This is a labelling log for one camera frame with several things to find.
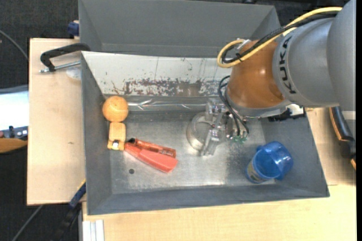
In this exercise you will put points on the pale wooden toy block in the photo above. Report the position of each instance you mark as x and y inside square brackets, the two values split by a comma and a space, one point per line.
[117, 135]

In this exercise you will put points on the pale wood flat board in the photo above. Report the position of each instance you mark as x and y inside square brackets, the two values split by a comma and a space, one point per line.
[53, 135]

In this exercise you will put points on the grey metal bin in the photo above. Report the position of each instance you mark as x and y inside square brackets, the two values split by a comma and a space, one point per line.
[175, 177]

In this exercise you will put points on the red stapler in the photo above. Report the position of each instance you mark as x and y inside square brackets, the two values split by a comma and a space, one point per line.
[152, 156]

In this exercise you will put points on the black cylinder on white bracket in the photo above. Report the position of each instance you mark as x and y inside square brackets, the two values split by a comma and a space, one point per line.
[285, 114]

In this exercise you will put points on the orange wooden ball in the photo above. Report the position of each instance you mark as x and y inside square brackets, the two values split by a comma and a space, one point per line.
[115, 108]

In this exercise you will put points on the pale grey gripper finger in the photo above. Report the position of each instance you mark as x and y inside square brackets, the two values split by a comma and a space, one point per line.
[215, 143]
[206, 145]

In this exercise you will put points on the blue plastic cup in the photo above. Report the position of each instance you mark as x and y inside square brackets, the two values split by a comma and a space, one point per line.
[268, 163]

